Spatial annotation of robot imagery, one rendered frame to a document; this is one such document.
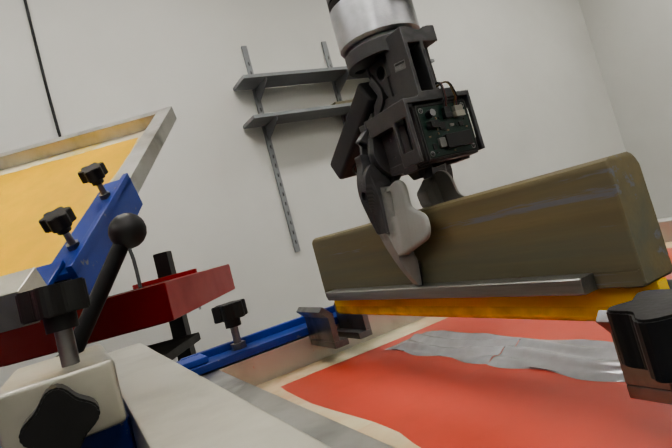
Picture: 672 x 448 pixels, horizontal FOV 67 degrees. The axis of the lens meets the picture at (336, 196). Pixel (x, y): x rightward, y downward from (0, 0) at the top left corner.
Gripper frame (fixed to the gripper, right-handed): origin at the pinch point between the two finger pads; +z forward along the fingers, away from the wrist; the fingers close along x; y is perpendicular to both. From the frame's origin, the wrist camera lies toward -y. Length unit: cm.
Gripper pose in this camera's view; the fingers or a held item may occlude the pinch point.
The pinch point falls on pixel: (429, 264)
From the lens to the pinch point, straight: 47.7
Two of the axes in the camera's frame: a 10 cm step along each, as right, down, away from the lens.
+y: 4.5, -1.9, -8.7
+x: 8.5, -2.0, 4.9
